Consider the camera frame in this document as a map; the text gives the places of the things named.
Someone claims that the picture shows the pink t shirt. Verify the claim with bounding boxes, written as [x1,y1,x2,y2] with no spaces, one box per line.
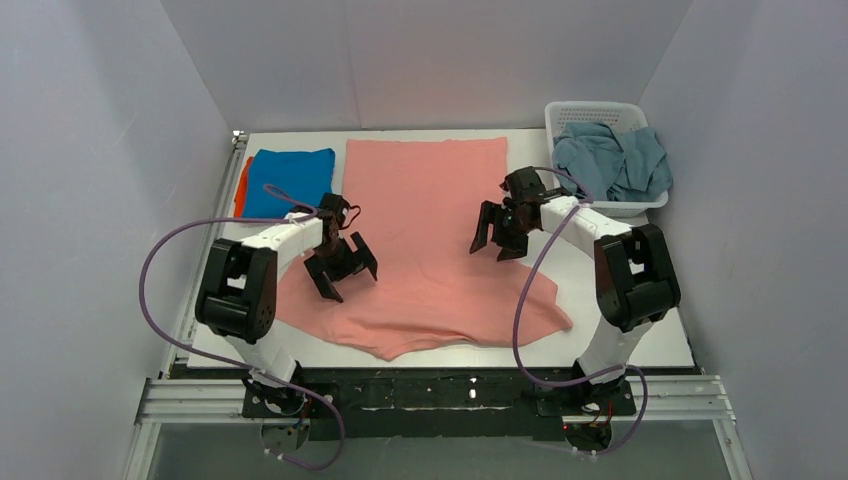
[276,137,572,361]

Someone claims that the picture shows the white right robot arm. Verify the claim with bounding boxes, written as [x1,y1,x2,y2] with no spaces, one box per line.
[469,167,681,388]

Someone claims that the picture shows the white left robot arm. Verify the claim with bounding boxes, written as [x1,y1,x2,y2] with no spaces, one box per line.
[195,193,378,388]

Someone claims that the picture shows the folded blue t shirt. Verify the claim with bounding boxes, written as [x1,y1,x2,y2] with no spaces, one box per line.
[241,148,336,218]

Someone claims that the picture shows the folded orange t shirt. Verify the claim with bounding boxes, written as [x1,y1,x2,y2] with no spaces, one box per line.
[233,156,254,218]

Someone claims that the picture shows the grey-blue t shirt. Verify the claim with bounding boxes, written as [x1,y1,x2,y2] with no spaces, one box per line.
[551,122,673,202]

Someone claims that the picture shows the white plastic basket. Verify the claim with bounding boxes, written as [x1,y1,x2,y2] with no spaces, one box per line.
[545,101,668,218]

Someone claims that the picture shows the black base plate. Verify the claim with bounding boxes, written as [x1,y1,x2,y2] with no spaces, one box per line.
[241,368,638,441]

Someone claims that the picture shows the aluminium frame rail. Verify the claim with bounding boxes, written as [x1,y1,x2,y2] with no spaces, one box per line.
[126,129,751,479]

